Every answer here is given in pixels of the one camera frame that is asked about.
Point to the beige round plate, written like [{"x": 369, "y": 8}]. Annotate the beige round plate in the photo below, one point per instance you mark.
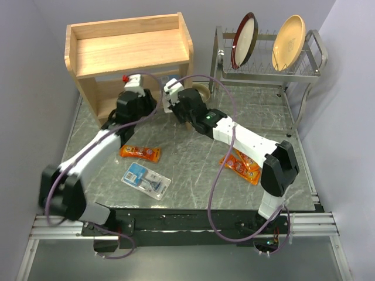
[{"x": 289, "y": 42}]

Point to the red rimmed white plate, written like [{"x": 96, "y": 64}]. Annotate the red rimmed white plate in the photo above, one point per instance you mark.
[{"x": 244, "y": 41}]

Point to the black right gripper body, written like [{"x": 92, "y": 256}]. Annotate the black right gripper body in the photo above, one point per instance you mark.
[{"x": 183, "y": 116}]

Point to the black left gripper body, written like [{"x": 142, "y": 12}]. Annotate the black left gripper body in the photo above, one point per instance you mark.
[{"x": 145, "y": 106}]

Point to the steel dish rack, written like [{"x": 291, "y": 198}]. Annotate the steel dish rack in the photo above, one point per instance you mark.
[{"x": 259, "y": 69}]

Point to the grey ceramic bowl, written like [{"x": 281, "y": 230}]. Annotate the grey ceramic bowl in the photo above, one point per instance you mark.
[{"x": 203, "y": 91}]

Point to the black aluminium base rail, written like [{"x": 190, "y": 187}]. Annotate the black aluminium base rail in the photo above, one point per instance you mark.
[{"x": 141, "y": 227}]

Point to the blue blister razor pack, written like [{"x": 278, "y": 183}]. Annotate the blue blister razor pack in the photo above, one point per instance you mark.
[
  {"x": 146, "y": 181},
  {"x": 165, "y": 79}
]

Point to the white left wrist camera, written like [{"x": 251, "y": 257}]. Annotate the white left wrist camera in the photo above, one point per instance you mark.
[{"x": 134, "y": 83}]

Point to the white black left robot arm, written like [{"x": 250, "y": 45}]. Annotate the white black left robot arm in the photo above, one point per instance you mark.
[{"x": 62, "y": 189}]

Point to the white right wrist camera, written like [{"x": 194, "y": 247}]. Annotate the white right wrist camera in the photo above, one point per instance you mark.
[{"x": 170, "y": 97}]

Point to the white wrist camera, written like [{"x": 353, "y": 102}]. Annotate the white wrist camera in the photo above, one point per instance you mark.
[
  {"x": 170, "y": 97},
  {"x": 134, "y": 83}
]

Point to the orange razor pack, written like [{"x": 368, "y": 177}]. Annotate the orange razor pack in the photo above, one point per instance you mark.
[
  {"x": 249, "y": 159},
  {"x": 150, "y": 154},
  {"x": 239, "y": 168}
]

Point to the wooden two-tier shelf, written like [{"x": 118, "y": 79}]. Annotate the wooden two-tier shelf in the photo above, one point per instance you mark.
[{"x": 96, "y": 50}]

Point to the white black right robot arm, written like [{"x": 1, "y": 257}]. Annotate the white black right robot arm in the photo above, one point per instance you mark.
[{"x": 278, "y": 163}]

